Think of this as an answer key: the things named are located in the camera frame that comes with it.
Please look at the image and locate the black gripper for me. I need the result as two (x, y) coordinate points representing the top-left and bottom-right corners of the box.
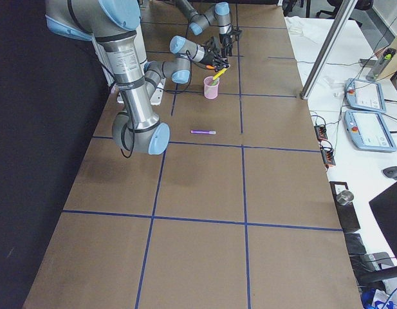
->
(219, 32), (233, 55)
(203, 48), (229, 66)

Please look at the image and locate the yellow highlighter pen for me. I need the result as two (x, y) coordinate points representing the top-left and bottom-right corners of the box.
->
(212, 68), (228, 80)

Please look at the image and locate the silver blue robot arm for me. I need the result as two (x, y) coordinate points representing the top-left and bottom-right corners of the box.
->
(174, 0), (234, 58)
(45, 1), (234, 155)

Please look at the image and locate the pink mesh pen holder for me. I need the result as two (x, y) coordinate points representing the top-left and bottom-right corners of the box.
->
(203, 76), (219, 99)

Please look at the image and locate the purple highlighter pen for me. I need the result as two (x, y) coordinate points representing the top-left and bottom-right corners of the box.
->
(190, 130), (216, 135)

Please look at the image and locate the white cloth on desk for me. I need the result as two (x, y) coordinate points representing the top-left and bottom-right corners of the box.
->
(284, 17), (328, 62)

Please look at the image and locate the orange black power strip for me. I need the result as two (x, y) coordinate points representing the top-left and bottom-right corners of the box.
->
(320, 145), (336, 167)
(314, 126), (328, 140)

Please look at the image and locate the far blue teach pendant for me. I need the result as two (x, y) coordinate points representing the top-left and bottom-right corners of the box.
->
(345, 78), (387, 113)

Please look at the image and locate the blue teach pendant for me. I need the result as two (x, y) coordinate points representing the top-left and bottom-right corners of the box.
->
(345, 78), (387, 113)
(344, 109), (397, 153)

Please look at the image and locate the near blue teach pendant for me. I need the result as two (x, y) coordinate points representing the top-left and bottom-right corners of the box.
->
(344, 109), (397, 153)

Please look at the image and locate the steel cylinder weight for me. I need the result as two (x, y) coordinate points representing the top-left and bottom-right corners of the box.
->
(336, 190), (354, 206)

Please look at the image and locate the black box under cylinder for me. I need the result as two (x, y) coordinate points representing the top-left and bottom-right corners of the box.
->
(329, 181), (360, 234)

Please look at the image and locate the black computer mouse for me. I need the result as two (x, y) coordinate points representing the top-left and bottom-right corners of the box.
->
(382, 166), (397, 181)

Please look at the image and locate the black monitor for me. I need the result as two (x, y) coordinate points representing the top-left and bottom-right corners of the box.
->
(369, 182), (397, 258)

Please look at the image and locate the white camera pole with base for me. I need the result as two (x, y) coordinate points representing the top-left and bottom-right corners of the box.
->
(109, 0), (167, 106)

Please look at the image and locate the aluminium frame post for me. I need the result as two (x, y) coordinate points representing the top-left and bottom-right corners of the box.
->
(300, 0), (358, 100)

